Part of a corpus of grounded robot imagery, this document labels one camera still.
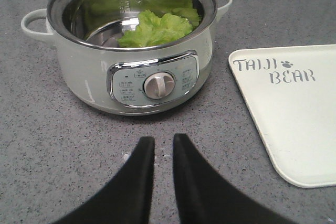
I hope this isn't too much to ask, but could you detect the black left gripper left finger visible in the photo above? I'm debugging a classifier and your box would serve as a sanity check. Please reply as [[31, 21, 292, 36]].
[[55, 136, 155, 223]]

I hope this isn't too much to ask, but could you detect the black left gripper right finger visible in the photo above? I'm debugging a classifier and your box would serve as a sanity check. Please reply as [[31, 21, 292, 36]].
[[173, 133, 292, 223]]

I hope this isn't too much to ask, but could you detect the cream bear serving tray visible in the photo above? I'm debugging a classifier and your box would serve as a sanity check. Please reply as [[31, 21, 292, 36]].
[[228, 45, 335, 188]]

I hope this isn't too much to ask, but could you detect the green lettuce leaf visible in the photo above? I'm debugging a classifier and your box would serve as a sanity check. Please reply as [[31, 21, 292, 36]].
[[118, 0, 202, 48]]

